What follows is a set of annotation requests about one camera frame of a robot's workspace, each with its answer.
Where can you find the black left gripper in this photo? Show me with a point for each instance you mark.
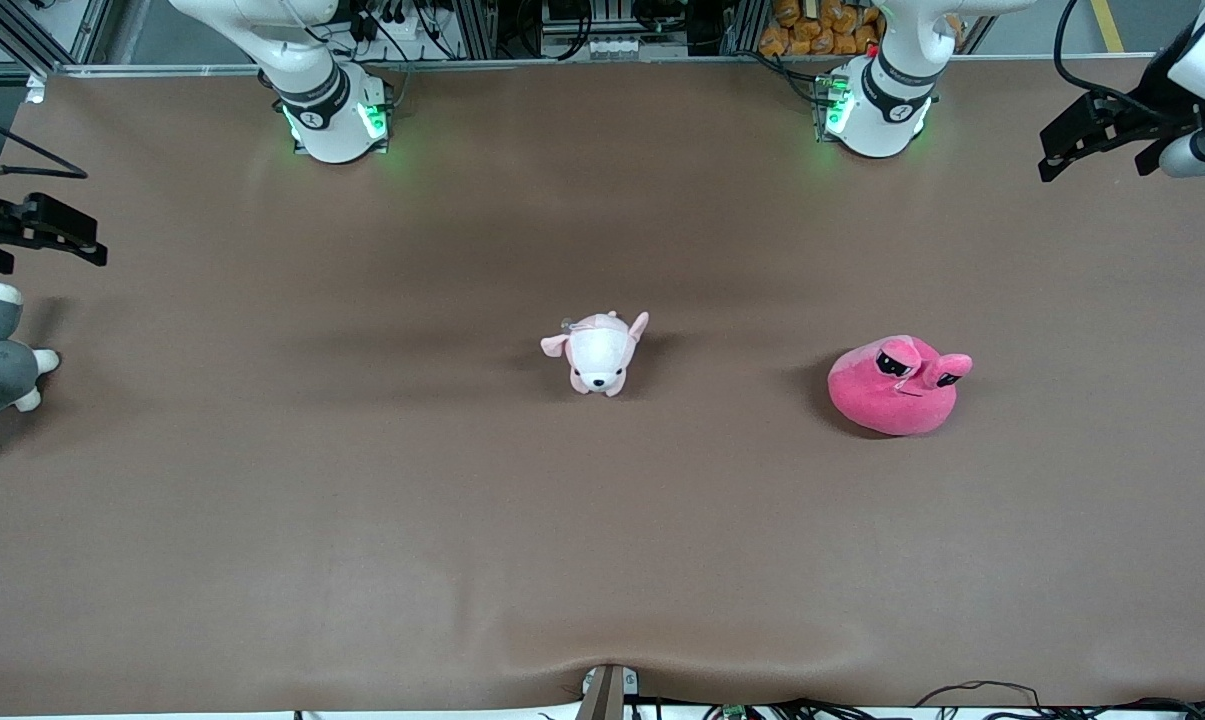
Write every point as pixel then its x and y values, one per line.
pixel 1138 112

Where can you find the pink white plush dog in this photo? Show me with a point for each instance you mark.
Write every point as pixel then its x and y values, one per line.
pixel 599 352

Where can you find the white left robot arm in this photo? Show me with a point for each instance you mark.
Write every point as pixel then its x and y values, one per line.
pixel 887 110

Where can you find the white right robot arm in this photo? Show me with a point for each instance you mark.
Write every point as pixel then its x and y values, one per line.
pixel 314 110

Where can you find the pile of orange plush toys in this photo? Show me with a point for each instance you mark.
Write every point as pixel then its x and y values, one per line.
pixel 812 25

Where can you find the pink plush slug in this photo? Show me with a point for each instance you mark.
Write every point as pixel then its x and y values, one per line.
pixel 892 395

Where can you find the white power strip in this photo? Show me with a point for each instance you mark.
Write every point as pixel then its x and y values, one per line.
pixel 622 47

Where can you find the brown table mat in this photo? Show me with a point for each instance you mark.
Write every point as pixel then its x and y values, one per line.
pixel 602 520

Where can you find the green circuit board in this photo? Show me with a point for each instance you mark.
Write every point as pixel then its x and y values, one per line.
pixel 733 712

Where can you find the aluminium table frame rail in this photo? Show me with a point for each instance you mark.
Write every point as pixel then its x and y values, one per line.
pixel 562 63

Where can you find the aluminium camera mount post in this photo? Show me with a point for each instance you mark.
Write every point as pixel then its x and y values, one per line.
pixel 605 695

